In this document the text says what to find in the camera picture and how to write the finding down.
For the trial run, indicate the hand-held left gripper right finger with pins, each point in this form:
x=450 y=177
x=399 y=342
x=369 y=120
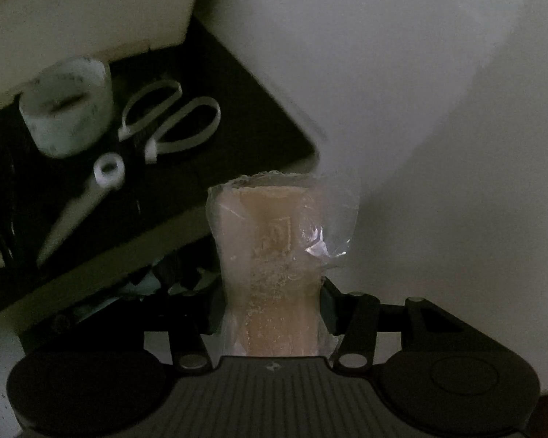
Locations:
x=331 y=312

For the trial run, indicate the white tape roll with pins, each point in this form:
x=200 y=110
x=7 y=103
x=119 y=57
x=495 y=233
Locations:
x=66 y=107

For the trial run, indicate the beige block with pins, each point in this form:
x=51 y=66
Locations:
x=274 y=255

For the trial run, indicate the dark drawer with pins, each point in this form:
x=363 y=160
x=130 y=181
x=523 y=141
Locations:
x=201 y=114

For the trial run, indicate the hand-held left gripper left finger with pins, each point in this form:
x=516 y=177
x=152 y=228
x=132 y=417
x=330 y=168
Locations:
x=195 y=324

